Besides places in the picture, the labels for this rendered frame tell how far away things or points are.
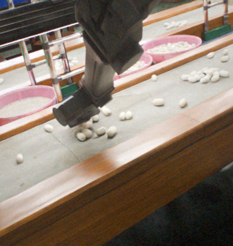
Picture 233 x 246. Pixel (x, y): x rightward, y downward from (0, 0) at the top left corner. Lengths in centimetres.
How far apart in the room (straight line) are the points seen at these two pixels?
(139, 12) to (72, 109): 50
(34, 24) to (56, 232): 51
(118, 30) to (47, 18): 55
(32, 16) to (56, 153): 36
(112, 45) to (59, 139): 62
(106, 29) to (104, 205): 49
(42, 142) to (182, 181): 41
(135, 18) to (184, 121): 59
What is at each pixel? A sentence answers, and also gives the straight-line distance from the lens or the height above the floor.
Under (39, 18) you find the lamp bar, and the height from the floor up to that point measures 108.
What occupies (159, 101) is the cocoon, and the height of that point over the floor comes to 76.
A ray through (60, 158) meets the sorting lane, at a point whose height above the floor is 74.
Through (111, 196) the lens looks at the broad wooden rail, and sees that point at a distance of 83.
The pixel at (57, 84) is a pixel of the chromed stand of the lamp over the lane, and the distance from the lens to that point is 120.
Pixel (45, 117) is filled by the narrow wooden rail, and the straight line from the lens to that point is 114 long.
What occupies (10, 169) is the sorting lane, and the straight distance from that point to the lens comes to 96.
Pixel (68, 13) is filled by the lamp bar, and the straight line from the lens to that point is 98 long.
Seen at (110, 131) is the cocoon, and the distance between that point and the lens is 97.
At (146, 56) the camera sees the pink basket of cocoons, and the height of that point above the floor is 76.
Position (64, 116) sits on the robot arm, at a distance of 86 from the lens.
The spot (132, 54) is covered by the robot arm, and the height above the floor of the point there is 109.
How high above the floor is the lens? 123
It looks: 28 degrees down
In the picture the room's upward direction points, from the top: 10 degrees counter-clockwise
